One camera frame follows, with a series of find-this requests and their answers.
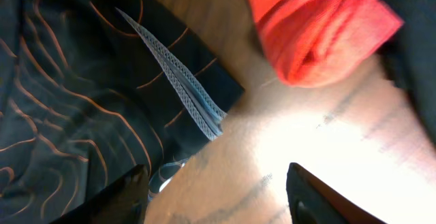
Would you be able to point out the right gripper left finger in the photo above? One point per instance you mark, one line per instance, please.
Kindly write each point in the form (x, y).
(123, 202)

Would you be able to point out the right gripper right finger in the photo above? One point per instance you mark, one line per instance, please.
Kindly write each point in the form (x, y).
(312, 201)

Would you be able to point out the black orange patterned sports jersey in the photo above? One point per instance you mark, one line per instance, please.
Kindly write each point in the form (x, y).
(92, 88)

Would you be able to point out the red cloth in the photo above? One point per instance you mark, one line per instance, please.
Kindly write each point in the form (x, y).
(312, 43)

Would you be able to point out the black fabric at right edge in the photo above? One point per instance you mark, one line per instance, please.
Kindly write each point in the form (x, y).
(410, 57)

